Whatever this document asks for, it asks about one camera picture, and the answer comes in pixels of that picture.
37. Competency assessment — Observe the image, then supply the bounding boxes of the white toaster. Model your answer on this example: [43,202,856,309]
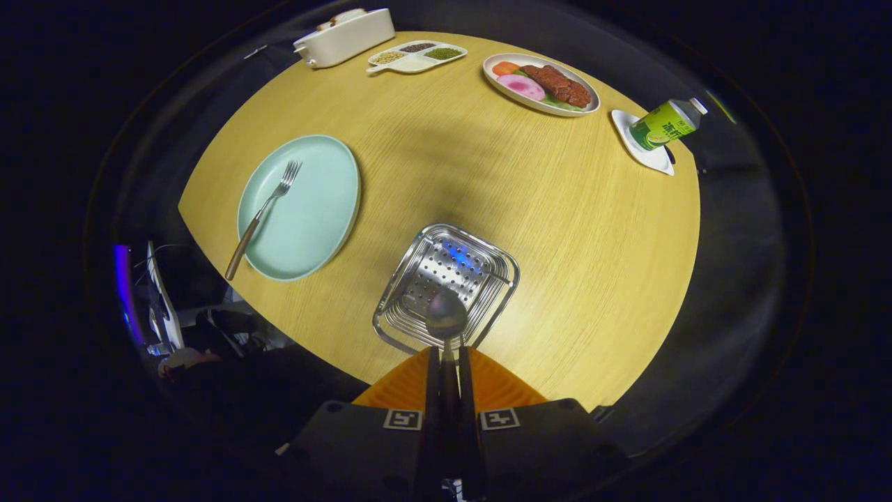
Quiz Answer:
[293,8,397,69]

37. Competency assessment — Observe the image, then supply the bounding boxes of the white square coaster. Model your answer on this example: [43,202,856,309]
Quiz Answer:
[611,109,675,176]

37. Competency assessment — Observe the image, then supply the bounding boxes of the glowing computer monitor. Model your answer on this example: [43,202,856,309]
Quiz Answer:
[114,244,147,346]

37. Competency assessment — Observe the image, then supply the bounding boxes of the brown meat slices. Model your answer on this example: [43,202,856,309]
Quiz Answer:
[521,65,593,109]

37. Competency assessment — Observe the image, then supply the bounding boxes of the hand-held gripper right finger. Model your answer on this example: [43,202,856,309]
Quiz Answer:
[456,345,628,502]

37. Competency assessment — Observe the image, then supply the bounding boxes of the white oval food plate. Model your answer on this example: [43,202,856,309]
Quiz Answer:
[482,53,601,117]

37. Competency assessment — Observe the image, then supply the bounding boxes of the metal spoon with dark handle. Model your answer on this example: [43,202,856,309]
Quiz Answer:
[424,289,469,489]

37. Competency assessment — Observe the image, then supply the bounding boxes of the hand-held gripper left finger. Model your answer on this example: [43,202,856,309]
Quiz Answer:
[275,347,447,502]

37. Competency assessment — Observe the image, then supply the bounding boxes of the white flat device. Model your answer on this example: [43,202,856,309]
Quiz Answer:
[145,241,185,353]

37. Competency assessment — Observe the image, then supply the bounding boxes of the light green plate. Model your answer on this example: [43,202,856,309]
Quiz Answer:
[237,135,362,282]

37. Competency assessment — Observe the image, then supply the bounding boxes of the perforated metal drain basket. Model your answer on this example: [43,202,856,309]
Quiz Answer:
[371,223,521,355]

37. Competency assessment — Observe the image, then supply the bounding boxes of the metal fork with wooden handle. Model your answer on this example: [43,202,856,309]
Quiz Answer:
[224,160,304,282]

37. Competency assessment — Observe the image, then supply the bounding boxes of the white divided condiment tray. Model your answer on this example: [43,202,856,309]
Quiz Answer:
[366,40,468,76]

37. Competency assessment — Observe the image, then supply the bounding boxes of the pink round food slice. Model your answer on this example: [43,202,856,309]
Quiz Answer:
[496,74,546,102]

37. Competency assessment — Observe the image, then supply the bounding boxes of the green label drink bottle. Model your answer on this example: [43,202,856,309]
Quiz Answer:
[629,98,709,151]

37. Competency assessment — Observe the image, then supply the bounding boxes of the green lettuce leaf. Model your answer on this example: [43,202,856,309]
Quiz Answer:
[540,91,586,112]

